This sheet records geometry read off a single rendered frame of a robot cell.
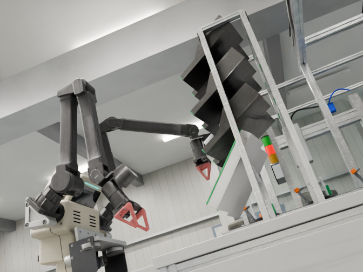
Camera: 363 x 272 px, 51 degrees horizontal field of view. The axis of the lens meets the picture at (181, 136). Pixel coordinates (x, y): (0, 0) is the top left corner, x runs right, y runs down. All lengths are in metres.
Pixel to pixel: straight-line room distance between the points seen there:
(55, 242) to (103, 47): 2.97
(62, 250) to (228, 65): 0.94
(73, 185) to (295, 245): 0.80
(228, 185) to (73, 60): 3.33
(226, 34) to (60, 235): 1.00
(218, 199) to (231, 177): 0.09
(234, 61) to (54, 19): 3.69
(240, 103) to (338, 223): 0.56
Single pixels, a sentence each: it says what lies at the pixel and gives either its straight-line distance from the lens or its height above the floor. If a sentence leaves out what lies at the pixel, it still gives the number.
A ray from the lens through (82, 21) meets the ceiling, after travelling 4.98.
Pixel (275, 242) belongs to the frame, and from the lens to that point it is 1.00.
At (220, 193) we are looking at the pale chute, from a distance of 1.30.
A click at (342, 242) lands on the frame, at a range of 0.98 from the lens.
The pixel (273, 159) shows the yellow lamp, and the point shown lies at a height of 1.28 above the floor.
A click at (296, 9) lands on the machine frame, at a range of 2.35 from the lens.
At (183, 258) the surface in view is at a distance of 1.03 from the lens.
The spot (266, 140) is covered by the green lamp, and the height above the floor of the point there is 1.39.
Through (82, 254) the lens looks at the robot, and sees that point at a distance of 1.49.
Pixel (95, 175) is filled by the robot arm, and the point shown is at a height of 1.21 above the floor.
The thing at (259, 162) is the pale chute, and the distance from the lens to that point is 1.51.
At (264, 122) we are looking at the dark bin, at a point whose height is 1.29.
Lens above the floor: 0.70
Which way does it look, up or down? 24 degrees up
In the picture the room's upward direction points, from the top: 16 degrees counter-clockwise
